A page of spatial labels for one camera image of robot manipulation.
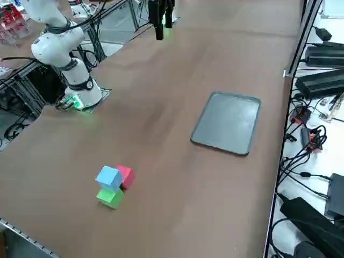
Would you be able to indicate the black flat box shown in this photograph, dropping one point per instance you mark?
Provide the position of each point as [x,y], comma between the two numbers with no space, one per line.
[335,194]

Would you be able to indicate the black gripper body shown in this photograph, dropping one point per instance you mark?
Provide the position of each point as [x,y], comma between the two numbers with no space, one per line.
[161,3]

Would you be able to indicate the red black plug connector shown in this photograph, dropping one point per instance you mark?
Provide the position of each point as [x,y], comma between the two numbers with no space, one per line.
[315,143]

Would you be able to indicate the black red adapter hub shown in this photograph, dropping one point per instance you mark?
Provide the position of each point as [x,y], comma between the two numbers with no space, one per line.
[299,115]

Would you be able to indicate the gray metal tray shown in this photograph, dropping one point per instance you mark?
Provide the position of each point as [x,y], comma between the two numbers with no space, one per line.
[225,123]

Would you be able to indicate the black frame stand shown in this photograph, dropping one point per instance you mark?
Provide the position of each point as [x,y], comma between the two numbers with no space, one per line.
[29,88]

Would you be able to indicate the small black power adapter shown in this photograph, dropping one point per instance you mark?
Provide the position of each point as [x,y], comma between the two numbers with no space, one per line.
[323,33]

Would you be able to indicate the grey aluminium rail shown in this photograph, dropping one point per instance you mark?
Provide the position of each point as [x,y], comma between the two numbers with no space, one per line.
[21,234]

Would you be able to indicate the red square foam block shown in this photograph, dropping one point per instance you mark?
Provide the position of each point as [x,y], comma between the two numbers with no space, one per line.
[128,177]

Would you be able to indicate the large black case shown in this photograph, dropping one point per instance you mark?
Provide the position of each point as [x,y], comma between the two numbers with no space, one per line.
[309,223]

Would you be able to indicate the clear shelf with red packets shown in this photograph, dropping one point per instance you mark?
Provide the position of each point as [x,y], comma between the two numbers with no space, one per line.
[12,27]

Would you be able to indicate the white panel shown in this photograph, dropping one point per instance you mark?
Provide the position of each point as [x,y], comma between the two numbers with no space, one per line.
[333,8]

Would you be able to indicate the green square foam block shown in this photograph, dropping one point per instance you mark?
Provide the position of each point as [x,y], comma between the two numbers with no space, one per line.
[108,197]

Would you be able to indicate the long black power supply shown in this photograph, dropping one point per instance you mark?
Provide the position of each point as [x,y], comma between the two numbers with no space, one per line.
[319,83]
[325,55]

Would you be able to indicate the printed paper cards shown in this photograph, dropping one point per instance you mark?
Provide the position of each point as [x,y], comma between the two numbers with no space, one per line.
[332,107]

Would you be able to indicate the aluminium frame post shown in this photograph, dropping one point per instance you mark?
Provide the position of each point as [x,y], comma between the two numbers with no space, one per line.
[302,40]

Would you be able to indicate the blue square foam block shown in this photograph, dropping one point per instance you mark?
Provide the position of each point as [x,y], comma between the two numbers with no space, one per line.
[107,176]

